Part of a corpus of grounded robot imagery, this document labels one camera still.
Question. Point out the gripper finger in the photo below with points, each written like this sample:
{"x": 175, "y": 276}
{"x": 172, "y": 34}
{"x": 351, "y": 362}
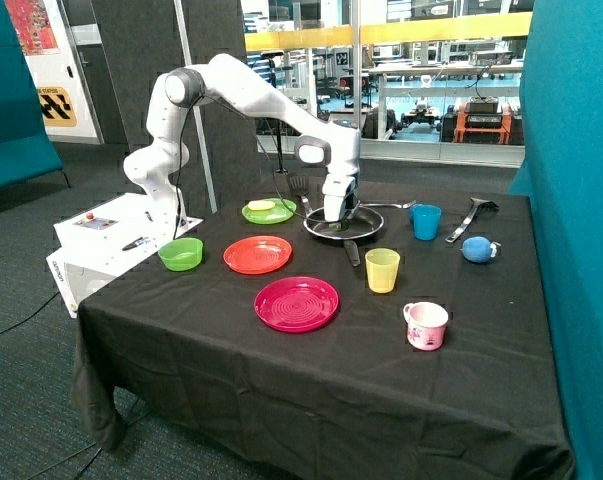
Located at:
{"x": 352, "y": 209}

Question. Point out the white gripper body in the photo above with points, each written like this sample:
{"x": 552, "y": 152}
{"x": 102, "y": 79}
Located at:
{"x": 337, "y": 189}

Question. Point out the yellow toy vegetable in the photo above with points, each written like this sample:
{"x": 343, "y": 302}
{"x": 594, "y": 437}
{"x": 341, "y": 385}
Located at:
{"x": 261, "y": 205}

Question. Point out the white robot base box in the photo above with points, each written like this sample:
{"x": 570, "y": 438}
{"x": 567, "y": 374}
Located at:
{"x": 104, "y": 242}

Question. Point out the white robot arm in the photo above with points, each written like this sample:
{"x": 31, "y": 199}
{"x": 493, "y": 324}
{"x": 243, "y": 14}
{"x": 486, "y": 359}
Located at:
{"x": 230, "y": 82}

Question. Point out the black frying pan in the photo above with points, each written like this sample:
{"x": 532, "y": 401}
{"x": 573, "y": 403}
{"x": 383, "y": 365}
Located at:
{"x": 363, "y": 227}

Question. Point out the black slotted spatula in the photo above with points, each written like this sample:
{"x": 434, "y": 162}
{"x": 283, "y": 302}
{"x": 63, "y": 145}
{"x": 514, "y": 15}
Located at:
{"x": 299, "y": 187}

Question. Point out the green plastic plate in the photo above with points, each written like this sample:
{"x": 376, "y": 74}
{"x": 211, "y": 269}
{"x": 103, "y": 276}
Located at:
{"x": 283, "y": 211}

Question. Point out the metal serving fork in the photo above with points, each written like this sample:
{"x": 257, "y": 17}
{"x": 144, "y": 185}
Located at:
{"x": 405, "y": 206}

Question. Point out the yellow plastic cup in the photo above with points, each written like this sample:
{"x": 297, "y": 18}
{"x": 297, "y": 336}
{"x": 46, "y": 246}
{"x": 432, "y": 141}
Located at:
{"x": 382, "y": 266}

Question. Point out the blue plastic cup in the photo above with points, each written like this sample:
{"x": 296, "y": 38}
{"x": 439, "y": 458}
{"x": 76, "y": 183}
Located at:
{"x": 425, "y": 220}

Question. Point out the orange plastic plate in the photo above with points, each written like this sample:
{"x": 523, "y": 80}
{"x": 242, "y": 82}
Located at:
{"x": 257, "y": 254}

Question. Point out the pink plastic plate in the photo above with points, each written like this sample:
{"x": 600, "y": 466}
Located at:
{"x": 297, "y": 304}

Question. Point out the black tablecloth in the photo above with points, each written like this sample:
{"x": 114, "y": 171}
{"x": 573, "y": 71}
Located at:
{"x": 353, "y": 399}

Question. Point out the blue round sponge brush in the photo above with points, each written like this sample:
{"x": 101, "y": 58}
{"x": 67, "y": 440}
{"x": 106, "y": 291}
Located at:
{"x": 479, "y": 249}

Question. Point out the pink printed mug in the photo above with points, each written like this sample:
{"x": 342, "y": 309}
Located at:
{"x": 426, "y": 325}

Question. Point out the green plastic bowl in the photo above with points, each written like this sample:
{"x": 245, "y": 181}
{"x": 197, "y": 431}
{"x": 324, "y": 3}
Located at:
{"x": 182, "y": 254}

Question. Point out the yellow black sign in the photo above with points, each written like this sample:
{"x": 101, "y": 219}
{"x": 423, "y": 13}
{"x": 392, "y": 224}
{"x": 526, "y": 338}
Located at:
{"x": 56, "y": 107}

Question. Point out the teal sofa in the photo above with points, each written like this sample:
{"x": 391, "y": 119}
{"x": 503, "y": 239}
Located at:
{"x": 25, "y": 149}

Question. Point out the red poster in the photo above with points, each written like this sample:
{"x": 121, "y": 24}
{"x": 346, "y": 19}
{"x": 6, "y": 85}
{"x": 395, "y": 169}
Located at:
{"x": 33, "y": 28}

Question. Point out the teal partition wall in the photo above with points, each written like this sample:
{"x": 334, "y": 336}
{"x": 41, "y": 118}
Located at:
{"x": 561, "y": 94}

